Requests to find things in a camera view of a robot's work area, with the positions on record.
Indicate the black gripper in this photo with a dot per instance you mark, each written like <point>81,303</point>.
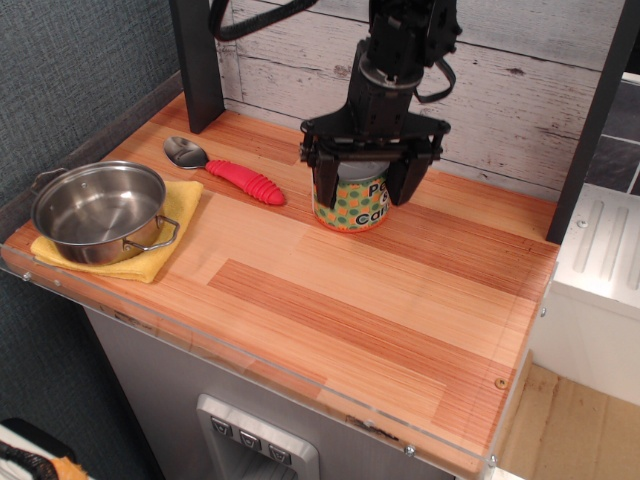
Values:
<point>375,124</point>

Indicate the grey toy fridge cabinet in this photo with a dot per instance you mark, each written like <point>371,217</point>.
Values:
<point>162,383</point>

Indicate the white toy sink unit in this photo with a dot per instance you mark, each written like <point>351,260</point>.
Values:
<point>588,326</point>

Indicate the red handled metal spoon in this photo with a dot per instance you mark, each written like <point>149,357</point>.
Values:
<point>186,154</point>

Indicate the dark right post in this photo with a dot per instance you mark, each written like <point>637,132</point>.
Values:
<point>611,76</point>

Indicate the clear acrylic edge guard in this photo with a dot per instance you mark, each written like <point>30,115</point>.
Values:
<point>387,429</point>

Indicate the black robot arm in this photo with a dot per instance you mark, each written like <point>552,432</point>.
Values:
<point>407,34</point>

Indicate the silver dispenser panel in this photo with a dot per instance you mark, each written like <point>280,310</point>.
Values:
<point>242,446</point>

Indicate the stainless steel pot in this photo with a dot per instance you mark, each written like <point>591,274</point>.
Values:
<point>103,213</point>

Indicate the orange object bottom left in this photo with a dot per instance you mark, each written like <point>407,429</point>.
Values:
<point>66,469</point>

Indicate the peas and carrots toy can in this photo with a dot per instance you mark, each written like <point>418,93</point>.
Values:
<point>362,199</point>

